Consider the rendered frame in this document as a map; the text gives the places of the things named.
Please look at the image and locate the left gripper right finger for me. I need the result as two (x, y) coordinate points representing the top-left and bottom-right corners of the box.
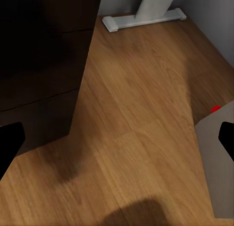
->
(218, 122), (234, 161)

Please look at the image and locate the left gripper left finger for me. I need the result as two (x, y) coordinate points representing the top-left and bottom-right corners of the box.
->
(0, 122), (25, 180)

